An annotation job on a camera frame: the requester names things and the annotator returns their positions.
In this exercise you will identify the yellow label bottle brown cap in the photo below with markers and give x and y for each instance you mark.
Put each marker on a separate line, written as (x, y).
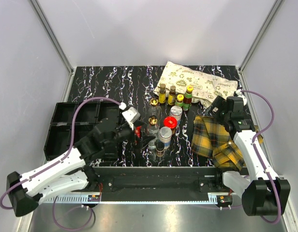
(162, 94)

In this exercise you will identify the small dark spice jar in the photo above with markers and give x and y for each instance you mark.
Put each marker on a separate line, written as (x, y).
(160, 149)

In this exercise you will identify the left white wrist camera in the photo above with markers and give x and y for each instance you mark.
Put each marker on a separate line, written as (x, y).
(131, 115)

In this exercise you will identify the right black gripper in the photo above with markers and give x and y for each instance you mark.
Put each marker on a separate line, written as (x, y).
(220, 103)

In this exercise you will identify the sago jar silver lid near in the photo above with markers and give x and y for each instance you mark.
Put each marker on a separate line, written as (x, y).
(165, 134)

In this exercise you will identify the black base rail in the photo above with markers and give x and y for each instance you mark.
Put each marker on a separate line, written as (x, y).
(184, 185)

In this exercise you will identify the short green label sauce bottle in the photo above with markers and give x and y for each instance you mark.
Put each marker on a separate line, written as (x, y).
(179, 100)

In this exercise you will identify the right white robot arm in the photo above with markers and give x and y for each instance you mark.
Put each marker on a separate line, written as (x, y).
(264, 193)

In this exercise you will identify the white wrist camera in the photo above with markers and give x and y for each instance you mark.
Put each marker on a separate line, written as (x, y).
(131, 115)
(239, 93)

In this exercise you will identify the yellow plaid cloth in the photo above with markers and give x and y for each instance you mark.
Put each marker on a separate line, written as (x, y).
(212, 141)

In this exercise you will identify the red lid chili jar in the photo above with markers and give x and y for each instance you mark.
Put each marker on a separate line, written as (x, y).
(171, 123)
(138, 135)

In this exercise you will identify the sago jar silver lid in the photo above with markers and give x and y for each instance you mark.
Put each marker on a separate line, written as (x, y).
(165, 134)
(176, 112)

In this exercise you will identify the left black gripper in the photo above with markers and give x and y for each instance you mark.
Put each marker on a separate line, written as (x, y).
(144, 140)

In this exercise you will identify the sago jar silver lid far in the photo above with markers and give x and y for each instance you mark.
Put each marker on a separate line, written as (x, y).
(176, 112)

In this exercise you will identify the clear pump bottle gold top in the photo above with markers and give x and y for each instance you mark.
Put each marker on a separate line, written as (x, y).
(154, 109)

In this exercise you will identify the black compartment organizer tray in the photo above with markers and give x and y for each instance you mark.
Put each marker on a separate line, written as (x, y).
(59, 133)

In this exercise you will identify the cream printed cloth bag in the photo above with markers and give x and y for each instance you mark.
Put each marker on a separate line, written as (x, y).
(206, 87)

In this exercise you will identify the tall green label sauce bottle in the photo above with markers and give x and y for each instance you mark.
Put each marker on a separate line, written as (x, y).
(187, 98)

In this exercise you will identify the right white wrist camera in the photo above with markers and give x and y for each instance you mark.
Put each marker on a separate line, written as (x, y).
(239, 93)

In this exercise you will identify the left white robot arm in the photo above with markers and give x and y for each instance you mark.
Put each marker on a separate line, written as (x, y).
(71, 170)

